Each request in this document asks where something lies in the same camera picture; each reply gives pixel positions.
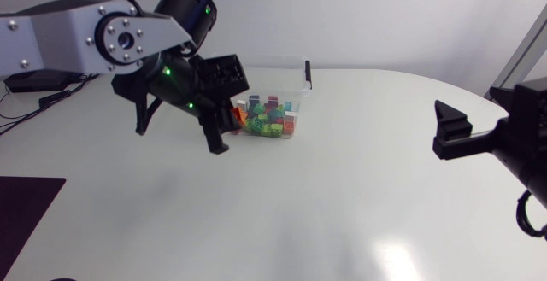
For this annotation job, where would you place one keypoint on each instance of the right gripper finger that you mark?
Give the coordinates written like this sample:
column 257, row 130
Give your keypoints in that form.
column 451, row 129

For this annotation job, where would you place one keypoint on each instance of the white toy brick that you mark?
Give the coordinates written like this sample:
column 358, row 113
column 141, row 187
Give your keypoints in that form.
column 291, row 116
column 242, row 105

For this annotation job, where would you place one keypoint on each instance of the dark mat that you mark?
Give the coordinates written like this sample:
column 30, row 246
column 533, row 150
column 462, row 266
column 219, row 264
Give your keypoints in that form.
column 21, row 212

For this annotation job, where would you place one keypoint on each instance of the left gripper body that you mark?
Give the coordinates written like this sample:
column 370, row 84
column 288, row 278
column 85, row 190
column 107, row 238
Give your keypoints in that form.
column 213, row 131

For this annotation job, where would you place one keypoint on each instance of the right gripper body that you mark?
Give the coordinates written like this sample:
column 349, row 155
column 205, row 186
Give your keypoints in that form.
column 521, row 148

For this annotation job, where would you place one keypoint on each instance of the clear plastic container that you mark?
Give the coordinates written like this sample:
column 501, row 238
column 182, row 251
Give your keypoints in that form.
column 273, row 80

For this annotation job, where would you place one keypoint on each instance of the black power brick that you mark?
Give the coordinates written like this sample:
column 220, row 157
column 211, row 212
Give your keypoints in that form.
column 38, row 82

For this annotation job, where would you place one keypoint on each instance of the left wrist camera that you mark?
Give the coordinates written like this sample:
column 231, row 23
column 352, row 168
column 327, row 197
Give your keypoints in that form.
column 222, row 76

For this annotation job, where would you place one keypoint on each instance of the pile of toy bricks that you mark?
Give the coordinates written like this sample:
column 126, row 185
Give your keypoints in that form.
column 265, row 123

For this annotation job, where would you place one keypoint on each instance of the orange toy brick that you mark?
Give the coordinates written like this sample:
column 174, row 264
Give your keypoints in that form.
column 241, row 116
column 289, row 128

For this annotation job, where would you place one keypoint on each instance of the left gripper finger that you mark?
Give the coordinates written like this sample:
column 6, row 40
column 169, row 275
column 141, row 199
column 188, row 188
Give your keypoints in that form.
column 230, row 118

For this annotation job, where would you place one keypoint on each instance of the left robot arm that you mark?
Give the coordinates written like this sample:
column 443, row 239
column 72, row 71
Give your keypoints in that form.
column 64, row 37

